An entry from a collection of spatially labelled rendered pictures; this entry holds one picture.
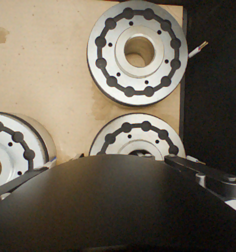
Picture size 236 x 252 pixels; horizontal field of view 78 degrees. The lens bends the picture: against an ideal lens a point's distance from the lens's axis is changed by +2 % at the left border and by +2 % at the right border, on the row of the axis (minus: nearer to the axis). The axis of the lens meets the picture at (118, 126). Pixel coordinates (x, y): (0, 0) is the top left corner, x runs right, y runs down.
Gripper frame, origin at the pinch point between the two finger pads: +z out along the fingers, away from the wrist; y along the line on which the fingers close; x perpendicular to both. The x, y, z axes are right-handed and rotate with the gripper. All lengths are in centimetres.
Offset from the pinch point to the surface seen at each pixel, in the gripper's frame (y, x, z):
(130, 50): 3.4, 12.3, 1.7
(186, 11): 11.0, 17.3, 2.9
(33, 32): -7.3, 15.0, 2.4
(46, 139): -6.4, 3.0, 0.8
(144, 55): 5.1, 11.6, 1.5
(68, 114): -4.3, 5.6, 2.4
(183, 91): 10.2, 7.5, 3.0
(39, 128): -7.1, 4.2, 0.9
